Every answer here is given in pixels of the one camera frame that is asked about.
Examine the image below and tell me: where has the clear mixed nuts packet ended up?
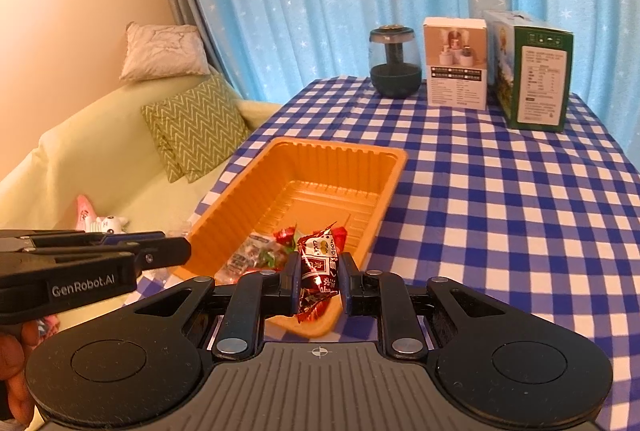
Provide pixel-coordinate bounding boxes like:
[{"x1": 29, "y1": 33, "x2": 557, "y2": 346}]
[{"x1": 214, "y1": 233, "x2": 281, "y2": 285}]

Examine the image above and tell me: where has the small red candy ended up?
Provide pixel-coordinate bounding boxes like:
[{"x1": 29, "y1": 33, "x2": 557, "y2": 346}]
[{"x1": 273, "y1": 226, "x2": 299, "y2": 252}]

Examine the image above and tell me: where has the red white twisted candy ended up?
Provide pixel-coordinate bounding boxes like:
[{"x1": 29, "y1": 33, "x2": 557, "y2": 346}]
[{"x1": 296, "y1": 226, "x2": 341, "y2": 323}]

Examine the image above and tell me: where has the red pillow candy packet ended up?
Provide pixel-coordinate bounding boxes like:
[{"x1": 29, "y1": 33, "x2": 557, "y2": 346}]
[{"x1": 331, "y1": 226, "x2": 347, "y2": 253}]

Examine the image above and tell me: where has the left hand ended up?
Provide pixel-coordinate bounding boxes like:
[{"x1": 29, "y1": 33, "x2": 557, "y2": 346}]
[{"x1": 0, "y1": 321, "x2": 39, "y2": 427}]

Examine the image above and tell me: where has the pink white plush toy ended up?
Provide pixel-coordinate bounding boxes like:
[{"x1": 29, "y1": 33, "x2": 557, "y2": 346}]
[{"x1": 76, "y1": 195, "x2": 128, "y2": 234}]

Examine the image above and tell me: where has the orange plastic tray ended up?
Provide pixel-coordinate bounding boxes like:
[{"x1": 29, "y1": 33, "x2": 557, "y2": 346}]
[{"x1": 169, "y1": 136, "x2": 409, "y2": 339}]

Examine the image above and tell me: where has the pale yellow sofa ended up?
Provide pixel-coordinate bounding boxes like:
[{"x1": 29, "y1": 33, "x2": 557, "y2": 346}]
[{"x1": 0, "y1": 70, "x2": 284, "y2": 331}]

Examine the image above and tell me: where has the green zigzag cushion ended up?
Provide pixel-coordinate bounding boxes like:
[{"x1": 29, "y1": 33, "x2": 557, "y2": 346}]
[{"x1": 141, "y1": 72, "x2": 250, "y2": 183}]

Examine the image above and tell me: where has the blue white checkered tablecloth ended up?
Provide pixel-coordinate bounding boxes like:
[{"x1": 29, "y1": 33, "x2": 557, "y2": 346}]
[{"x1": 134, "y1": 74, "x2": 640, "y2": 431}]

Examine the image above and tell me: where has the dark glass jar lamp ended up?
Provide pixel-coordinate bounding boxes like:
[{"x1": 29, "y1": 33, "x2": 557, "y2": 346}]
[{"x1": 369, "y1": 24, "x2": 422, "y2": 98}]

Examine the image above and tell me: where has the white pink pillow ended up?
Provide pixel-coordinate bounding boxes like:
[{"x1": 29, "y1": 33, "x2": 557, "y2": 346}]
[{"x1": 119, "y1": 21, "x2": 209, "y2": 81}]

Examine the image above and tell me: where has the white beige product box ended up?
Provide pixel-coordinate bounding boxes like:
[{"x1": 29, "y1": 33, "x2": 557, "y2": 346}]
[{"x1": 423, "y1": 17, "x2": 488, "y2": 110}]

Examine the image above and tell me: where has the green carton box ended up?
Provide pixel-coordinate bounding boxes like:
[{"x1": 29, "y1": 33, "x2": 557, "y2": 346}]
[{"x1": 484, "y1": 10, "x2": 574, "y2": 132}]

